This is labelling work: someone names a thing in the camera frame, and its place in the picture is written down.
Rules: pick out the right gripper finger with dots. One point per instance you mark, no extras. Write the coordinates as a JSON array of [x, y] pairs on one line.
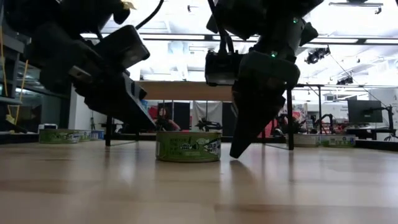
[[258, 118], [238, 105]]

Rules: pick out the background robot with green light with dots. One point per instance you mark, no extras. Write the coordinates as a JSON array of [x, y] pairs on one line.
[[208, 125]]

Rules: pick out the red curtain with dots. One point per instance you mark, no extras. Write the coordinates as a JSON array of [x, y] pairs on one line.
[[267, 129]]

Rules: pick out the blue white seafood can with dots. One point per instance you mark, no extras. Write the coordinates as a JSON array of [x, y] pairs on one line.
[[98, 135]]

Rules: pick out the black partition panel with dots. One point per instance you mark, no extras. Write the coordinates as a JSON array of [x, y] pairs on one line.
[[182, 113], [228, 115]]

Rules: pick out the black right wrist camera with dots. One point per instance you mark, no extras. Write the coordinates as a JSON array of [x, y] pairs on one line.
[[222, 70]]

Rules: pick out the person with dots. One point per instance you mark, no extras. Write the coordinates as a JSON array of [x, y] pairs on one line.
[[164, 123]]

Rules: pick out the thin black tripod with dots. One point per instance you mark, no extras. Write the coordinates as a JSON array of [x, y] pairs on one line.
[[92, 123]]

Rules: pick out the black ceiling spotlight cluster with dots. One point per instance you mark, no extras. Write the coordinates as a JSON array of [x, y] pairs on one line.
[[315, 56]]

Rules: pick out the black background table frame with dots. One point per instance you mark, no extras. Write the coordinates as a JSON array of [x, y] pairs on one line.
[[320, 109]]

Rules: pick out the black ceiling light rail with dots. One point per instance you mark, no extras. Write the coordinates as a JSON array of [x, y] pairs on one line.
[[360, 40]]

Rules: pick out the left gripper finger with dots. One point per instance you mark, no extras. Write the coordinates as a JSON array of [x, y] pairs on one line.
[[144, 99], [112, 99]]

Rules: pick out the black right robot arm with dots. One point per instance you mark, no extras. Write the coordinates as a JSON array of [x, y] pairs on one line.
[[264, 15]]

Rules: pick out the small white appliance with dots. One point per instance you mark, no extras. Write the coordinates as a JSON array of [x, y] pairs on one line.
[[48, 126]]

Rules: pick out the dark green tuna can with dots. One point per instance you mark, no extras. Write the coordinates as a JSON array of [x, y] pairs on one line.
[[186, 146], [57, 137]]

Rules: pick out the black table edge rail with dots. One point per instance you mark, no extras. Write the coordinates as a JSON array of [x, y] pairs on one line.
[[18, 138]]

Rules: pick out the black computer monitor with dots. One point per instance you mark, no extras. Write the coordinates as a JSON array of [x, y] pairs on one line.
[[365, 112]]

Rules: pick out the colourful poster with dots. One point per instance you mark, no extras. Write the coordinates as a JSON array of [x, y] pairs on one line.
[[300, 112]]

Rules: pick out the white hanging sheet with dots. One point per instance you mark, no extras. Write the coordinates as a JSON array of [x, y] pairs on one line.
[[214, 110]]

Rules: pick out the black background robot arm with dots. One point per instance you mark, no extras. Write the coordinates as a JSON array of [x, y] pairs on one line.
[[283, 126]]

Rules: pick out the wooden shelf with black legs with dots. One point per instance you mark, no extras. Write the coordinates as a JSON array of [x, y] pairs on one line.
[[186, 91]]

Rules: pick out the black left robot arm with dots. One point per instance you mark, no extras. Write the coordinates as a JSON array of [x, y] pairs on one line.
[[62, 12]]

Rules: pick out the dark metal rack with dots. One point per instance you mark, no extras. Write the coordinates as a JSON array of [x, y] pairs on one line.
[[9, 100]]

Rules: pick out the black background desk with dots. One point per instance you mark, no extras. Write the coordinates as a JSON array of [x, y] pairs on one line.
[[363, 132]]

